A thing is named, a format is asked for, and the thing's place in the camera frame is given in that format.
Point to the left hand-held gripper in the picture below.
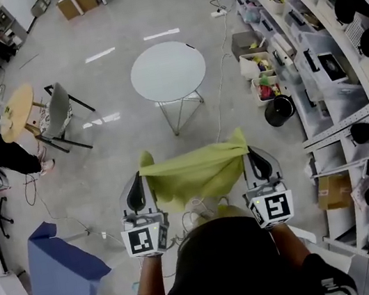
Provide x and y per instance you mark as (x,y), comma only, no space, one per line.
(143,237)

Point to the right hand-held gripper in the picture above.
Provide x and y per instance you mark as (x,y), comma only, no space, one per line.
(274,206)

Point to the yellow-green cloth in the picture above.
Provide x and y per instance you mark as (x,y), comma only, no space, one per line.
(192,173)

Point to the person's right forearm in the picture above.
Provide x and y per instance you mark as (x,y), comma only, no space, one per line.
(291,244)

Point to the person's left forearm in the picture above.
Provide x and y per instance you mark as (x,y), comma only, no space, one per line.
(150,276)

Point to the black round bin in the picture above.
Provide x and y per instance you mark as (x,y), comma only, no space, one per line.
(279,112)

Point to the white toy bin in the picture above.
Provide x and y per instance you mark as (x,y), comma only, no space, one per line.
(248,68)
(260,98)

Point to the white shelving unit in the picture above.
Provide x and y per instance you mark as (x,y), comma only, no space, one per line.
(343,123)

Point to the blue box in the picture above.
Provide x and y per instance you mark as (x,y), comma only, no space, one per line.
(60,264)

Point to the grey chair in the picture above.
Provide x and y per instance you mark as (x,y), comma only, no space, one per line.
(56,113)

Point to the person's black shirt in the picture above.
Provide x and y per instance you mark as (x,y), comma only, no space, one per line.
(228,276)

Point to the grey toy bin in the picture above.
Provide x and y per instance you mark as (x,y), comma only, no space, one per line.
(245,42)

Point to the round white table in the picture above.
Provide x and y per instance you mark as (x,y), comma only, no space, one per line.
(167,72)

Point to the round wooden table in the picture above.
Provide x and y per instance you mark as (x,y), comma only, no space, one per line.
(17,109)

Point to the white power strip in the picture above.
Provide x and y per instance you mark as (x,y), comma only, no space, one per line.
(218,13)

